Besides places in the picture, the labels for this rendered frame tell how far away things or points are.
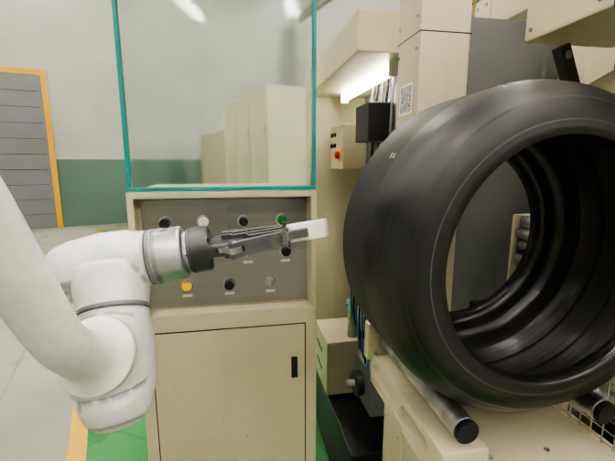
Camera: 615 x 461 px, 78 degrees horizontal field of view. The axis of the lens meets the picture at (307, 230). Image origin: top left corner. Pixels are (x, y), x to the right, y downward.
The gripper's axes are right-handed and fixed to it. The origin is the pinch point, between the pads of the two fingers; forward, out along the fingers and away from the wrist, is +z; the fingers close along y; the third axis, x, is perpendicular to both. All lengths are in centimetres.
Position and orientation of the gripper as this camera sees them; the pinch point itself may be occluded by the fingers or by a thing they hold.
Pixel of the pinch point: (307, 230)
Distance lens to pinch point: 65.9
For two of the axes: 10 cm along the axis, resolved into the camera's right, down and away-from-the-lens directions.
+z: 9.7, -1.7, 1.5
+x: 1.4, 9.7, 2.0
